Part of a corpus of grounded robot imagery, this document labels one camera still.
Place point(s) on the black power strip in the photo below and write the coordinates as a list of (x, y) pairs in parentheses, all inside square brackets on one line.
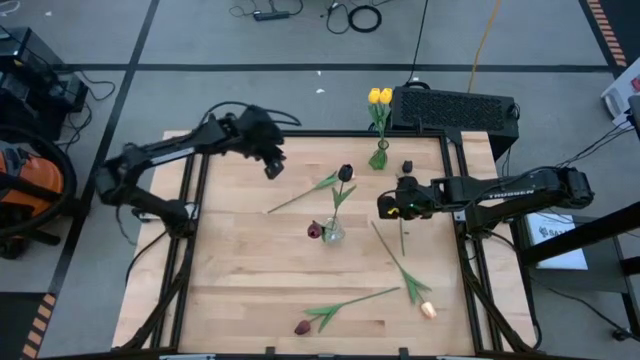
[(270, 15)]

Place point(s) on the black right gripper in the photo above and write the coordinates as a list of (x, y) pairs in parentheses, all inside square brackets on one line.
[(415, 200)]

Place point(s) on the dark red tulip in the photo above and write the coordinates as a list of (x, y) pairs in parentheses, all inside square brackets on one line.
[(407, 167), (314, 230), (302, 327), (345, 173)]

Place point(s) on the black metal side stand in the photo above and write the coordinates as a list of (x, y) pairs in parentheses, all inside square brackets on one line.
[(580, 240)]

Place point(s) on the white device box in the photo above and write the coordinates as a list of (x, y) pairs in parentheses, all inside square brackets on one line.
[(620, 95)]

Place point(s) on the clear cut-glass vase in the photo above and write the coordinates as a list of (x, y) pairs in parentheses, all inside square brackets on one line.
[(334, 234)]

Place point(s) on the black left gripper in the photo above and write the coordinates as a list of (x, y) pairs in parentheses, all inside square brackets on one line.
[(262, 137)]

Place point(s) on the green glass vase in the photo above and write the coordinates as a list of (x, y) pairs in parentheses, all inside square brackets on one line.
[(378, 161)]

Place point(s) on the black equipment stack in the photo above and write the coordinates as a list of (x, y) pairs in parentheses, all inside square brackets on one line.
[(30, 75)]

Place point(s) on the black computer case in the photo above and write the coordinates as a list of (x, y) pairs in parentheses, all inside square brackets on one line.
[(452, 112)]

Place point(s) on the pale peach tulip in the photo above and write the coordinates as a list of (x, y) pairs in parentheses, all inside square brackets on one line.
[(428, 310), (327, 181)]

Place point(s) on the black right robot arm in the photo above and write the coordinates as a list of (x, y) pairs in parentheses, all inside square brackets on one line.
[(525, 190)]

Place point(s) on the orange shop vacuum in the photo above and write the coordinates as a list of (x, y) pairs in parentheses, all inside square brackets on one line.
[(35, 180)]

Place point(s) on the black aluminium table frame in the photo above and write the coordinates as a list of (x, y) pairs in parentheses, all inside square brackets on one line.
[(310, 133)]

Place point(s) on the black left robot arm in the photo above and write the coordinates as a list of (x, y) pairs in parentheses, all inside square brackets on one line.
[(165, 150)]

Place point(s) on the white booklet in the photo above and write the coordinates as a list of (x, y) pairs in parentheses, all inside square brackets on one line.
[(555, 245)]

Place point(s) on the yellow tulip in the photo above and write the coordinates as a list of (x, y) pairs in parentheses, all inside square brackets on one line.
[(374, 95), (385, 95)]

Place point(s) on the black floor plug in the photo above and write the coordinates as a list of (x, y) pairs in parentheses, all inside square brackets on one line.
[(621, 334)]

